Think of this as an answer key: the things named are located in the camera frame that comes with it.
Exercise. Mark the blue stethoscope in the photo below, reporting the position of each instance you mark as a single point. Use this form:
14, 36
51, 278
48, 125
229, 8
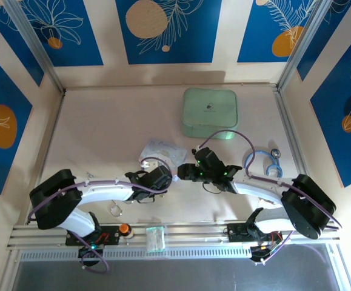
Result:
276, 166

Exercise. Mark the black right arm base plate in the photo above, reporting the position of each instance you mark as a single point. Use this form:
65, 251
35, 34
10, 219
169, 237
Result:
239, 233

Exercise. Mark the translucent plastic card package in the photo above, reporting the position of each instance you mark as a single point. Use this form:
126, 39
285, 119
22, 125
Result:
166, 151

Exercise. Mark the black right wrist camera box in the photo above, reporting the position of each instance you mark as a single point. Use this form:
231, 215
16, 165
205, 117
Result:
208, 160

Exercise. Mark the aluminium table frame rail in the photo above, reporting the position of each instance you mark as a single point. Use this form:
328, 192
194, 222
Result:
193, 239

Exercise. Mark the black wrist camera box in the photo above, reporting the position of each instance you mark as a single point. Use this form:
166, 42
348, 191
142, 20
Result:
208, 160
161, 177

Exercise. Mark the small metal key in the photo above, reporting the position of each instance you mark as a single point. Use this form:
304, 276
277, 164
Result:
89, 175

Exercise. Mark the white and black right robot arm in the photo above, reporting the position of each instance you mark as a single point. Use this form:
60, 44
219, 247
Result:
263, 186

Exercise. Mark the aluminium frame post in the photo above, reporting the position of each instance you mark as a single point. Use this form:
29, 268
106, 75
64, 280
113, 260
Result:
305, 45
35, 45

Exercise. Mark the orange emergency stop button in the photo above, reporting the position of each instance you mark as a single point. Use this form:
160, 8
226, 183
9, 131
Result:
126, 229

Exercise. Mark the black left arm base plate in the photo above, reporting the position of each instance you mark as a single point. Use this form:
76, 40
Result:
110, 235

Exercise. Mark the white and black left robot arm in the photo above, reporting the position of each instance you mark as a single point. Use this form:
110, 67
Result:
102, 189

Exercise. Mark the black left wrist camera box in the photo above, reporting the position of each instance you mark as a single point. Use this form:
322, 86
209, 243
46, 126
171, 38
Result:
161, 177

